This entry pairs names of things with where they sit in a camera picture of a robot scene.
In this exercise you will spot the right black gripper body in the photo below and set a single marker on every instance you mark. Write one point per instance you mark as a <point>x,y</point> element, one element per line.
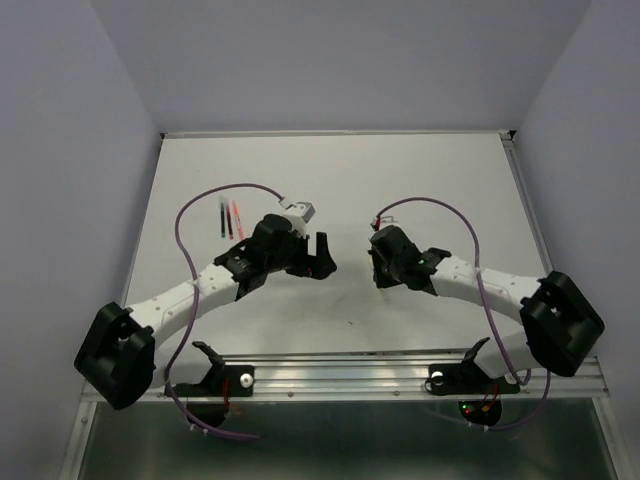
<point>386,273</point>

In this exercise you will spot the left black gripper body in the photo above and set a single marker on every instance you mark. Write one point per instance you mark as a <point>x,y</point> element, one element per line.
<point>293,258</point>

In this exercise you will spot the orange pen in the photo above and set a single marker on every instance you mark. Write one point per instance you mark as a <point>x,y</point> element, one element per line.
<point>237,221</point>

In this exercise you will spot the red pen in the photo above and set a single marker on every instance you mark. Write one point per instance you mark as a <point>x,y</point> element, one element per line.
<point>228,217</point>

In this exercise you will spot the green pen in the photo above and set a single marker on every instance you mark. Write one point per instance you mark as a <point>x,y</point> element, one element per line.
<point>222,217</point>

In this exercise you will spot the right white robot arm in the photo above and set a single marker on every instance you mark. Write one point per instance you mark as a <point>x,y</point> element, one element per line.
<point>559,327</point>

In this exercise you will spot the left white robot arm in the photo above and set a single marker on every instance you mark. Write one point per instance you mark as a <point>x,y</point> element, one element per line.
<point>118,354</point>

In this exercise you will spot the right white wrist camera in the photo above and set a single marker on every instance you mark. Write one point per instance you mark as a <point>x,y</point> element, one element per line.
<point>380,222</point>

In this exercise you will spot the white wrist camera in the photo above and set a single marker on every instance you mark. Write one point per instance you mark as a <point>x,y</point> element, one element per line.
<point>299,214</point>
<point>380,222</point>

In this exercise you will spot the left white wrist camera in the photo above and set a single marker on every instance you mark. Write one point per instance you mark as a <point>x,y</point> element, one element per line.
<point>299,214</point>

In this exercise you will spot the aluminium mounting rail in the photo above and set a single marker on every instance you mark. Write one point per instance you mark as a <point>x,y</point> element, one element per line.
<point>383,377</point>

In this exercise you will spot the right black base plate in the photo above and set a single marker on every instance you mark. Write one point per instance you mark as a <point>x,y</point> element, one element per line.
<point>464,379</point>

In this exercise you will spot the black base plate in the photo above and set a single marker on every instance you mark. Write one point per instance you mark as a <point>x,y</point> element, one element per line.
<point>464,379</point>
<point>220,381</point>

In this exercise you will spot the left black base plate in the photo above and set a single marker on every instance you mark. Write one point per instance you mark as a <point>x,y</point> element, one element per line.
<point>220,381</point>

